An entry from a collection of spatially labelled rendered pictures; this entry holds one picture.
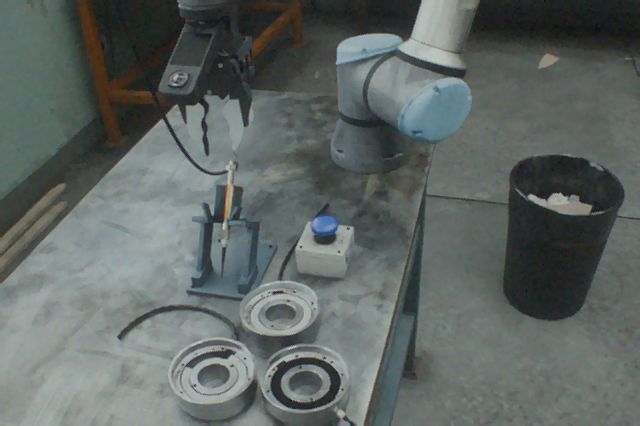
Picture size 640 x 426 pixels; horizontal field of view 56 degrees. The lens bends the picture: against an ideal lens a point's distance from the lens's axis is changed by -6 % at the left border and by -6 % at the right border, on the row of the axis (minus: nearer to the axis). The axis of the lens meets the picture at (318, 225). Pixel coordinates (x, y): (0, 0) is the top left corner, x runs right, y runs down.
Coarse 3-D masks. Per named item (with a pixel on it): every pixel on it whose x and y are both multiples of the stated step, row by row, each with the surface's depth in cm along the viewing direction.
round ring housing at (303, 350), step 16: (288, 352) 77; (304, 352) 77; (320, 352) 77; (336, 352) 76; (272, 368) 76; (304, 368) 75; (320, 368) 75; (336, 368) 75; (288, 384) 74; (304, 384) 77; (320, 384) 75; (272, 400) 70; (304, 400) 71; (336, 400) 70; (288, 416) 70; (304, 416) 69; (320, 416) 69; (336, 416) 72
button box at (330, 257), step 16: (304, 240) 93; (320, 240) 92; (336, 240) 93; (352, 240) 96; (304, 256) 92; (320, 256) 91; (336, 256) 90; (304, 272) 94; (320, 272) 93; (336, 272) 92
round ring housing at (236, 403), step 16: (192, 352) 78; (240, 352) 78; (176, 368) 76; (208, 368) 77; (224, 368) 77; (256, 368) 74; (176, 384) 74; (192, 384) 74; (224, 384) 74; (256, 384) 74; (176, 400) 73; (192, 400) 70; (224, 400) 70; (240, 400) 72; (208, 416) 71; (224, 416) 73
